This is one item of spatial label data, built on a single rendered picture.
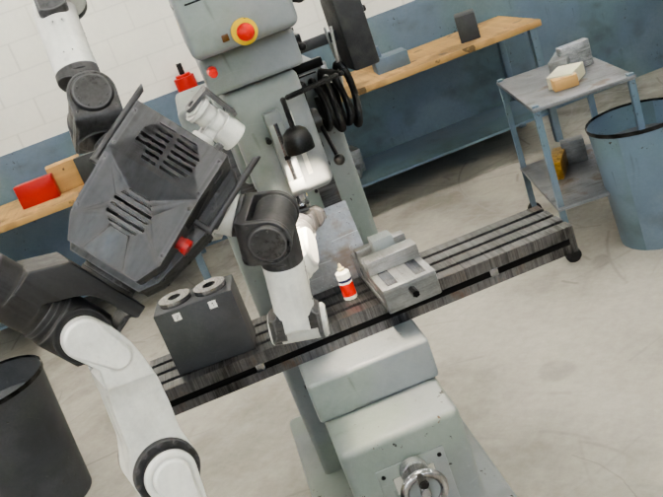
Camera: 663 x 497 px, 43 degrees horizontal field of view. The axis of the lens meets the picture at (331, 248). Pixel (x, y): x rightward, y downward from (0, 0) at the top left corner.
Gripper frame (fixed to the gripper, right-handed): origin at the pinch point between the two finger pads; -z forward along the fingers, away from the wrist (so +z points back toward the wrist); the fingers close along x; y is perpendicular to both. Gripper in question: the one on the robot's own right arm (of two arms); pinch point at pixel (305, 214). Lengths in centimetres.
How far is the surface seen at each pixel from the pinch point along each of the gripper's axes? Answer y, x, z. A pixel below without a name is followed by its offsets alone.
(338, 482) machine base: 103, 28, -23
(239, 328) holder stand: 20.5, 23.5, 17.0
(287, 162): -18.2, -3.7, 12.4
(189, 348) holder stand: 21.2, 37.5, 20.1
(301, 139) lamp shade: -24.3, -10.9, 20.3
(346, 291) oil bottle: 24.6, -3.8, 1.0
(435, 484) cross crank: 58, -20, 49
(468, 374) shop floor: 122, -15, -108
